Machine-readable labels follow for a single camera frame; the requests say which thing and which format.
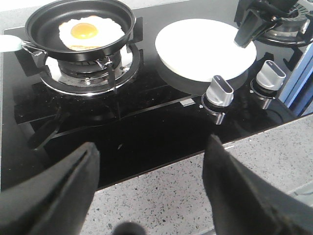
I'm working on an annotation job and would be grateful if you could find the right gas burner head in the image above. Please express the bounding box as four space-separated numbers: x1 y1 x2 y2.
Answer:
272 3 310 32

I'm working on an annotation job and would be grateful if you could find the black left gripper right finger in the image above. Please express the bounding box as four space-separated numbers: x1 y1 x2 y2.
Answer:
202 135 313 235

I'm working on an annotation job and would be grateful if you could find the black burner grate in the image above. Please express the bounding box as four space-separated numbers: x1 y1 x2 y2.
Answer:
234 0 313 48
14 42 143 150

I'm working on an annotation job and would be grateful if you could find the right silver stove knob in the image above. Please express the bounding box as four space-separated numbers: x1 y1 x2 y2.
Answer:
256 60 286 91

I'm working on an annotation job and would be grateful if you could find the white plate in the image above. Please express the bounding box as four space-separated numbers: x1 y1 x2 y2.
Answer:
155 19 257 82

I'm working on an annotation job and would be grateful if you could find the fried egg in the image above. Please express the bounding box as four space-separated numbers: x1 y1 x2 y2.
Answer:
59 16 125 51

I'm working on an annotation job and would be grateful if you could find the silver stove knob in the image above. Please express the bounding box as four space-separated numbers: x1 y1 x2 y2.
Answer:
205 75 234 107
256 60 286 91

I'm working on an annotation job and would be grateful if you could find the left black burner grate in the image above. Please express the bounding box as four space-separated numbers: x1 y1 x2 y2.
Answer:
14 42 143 150

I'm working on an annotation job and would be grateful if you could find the black glass cooktop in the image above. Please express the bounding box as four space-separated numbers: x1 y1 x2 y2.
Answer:
0 0 308 190

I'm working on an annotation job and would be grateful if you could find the right black burner grate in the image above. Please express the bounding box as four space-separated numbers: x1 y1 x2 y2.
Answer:
234 0 313 48

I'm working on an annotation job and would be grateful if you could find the wire pan support ring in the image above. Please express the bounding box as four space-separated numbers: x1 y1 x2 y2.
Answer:
23 45 118 95

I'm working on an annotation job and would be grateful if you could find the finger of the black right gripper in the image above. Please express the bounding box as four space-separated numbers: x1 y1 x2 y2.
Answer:
234 9 276 47

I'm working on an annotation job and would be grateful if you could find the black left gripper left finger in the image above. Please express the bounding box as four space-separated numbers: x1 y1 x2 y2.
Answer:
0 142 100 235

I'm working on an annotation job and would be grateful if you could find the black frying pan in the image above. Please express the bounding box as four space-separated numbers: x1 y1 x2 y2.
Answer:
0 0 136 62

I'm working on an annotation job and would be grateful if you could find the left silver stove knob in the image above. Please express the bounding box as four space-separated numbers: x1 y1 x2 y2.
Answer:
205 75 234 107

